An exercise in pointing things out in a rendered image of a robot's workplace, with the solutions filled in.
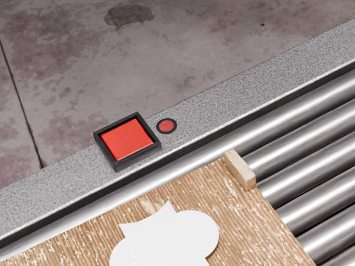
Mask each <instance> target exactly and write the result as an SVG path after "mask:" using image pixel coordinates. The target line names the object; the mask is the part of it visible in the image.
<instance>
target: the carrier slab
mask: <svg viewBox="0 0 355 266"><path fill-rule="evenodd" d="M167 201H169V202H170V203H171V205H172V206H173V208H174V210H175V211H176V213H178V212H181V211H199V212H202V213H204V214H206V215H208V216H210V217H211V218H212V219H213V220H214V222H215V223H216V225H217V227H218V231H219V245H218V248H217V250H216V251H215V253H214V254H213V256H212V257H210V258H209V259H208V260H207V262H208V264H209V266H316V264H315V263H314V262H313V260H312V259H311V258H310V256H309V255H308V254H307V252H306V251H305V250H304V249H303V247H302V246H301V245H300V243H299V242H298V240H297V239H296V238H295V236H294V235H293V234H292V233H291V231H290V230H289V229H288V227H287V226H286V225H285V223H284V222H283V221H282V219H281V218H280V217H279V216H278V214H277V213H276V212H275V210H274V209H273V208H272V206H271V205H270V204H269V203H268V201H267V200H266V199H265V197H264V196H263V194H262V193H261V192H260V190H259V189H258V188H257V187H255V188H253V189H251V190H249V191H245V190H244V189H243V187H242V186H241V185H240V184H239V182H238V181H237V180H236V179H235V177H234V175H233V174H232V173H231V171H230V170H229V168H228V167H227V165H226V163H225V158H224V157H222V158H220V159H218V160H216V161H213V162H211V163H209V164H207V165H205V166H203V167H201V168H199V169H197V170H194V171H192V172H190V173H188V174H186V175H184V176H182V177H180V178H178V179H175V180H173V181H171V182H169V183H167V184H165V185H163V186H161V187H159V188H156V189H154V190H152V191H150V192H148V193H146V194H144V195H142V196H139V197H137V198H135V199H133V200H131V201H129V202H127V203H125V204H123V205H120V206H118V207H116V208H114V209H112V210H110V211H108V212H106V213H104V214H101V215H99V216H97V217H95V218H92V219H90V220H88V221H86V222H84V223H82V224H80V225H78V226H76V227H73V228H71V229H69V230H67V231H65V232H63V233H61V234H59V235H57V236H54V237H52V238H50V239H48V240H46V241H44V242H42V243H40V244H37V245H35V246H33V247H31V248H29V249H27V250H25V251H23V252H21V253H18V254H16V255H14V256H12V257H10V258H8V259H6V260H4V261H2V262H0V266H109V261H110V256H111V253H112V251H113V249H114V248H115V246H116V245H117V244H118V243H119V242H120V241H121V240H123V239H124V238H125V237H124V235H123V233H122V231H121V229H120V228H119V224H128V223H135V222H139V221H141V220H143V219H145V218H147V217H149V216H152V215H154V214H155V213H157V212H158V211H159V210H160V209H161V208H162V207H163V206H164V205H165V204H166V202H167Z"/></svg>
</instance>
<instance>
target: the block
mask: <svg viewBox="0 0 355 266"><path fill-rule="evenodd" d="M224 158H225V163H226V165H227V167H228V168H229V170H230V171H231V173H232V174H233V175H234V177H235V179H236V180H237V181H238V182H239V184H240V185H241V186H242V187H243V189H244V190H245V191H249V190H251V189H253V188H255V187H256V175H255V173H254V172H253V171H252V169H251V168H250V167H249V166H248V165H247V163H246V162H245V161H244V160H243V159H242V158H241V157H240V156H239V155H238V154H237V152H236V151H235V150H234V149H231V150H227V151H225V152H224Z"/></svg>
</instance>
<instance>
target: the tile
mask: <svg viewBox="0 0 355 266"><path fill-rule="evenodd" d="M119 228H120V229H121V231H122V233H123V235H124V237H125V238H124V239H123V240H121V241H120V242H119V243H118V244H117V245H116V246H115V248H114V249H113V251H112V253H111V256H110V261H109V266H209V264H208V262H207V260H208V259H209V258H210V257H212V256H213V254H214V253H215V251H216V250H217V248H218V245H219V231H218V227H217V225H216V223H215V222H214V220H213V219H212V218H211V217H210V216H208V215H206V214H204V213H202V212H199V211H181V212H178V213H176V211H175V210H174V208H173V206H172V205H171V203H170V202H169V201H167V202H166V204H165V205H164V206H163V207H162V208H161V209H160V210H159V211H158V212H157V213H155V214H154V215H152V216H149V217H147V218H145V219H143V220H141V221H139V222H135V223H128V224H119Z"/></svg>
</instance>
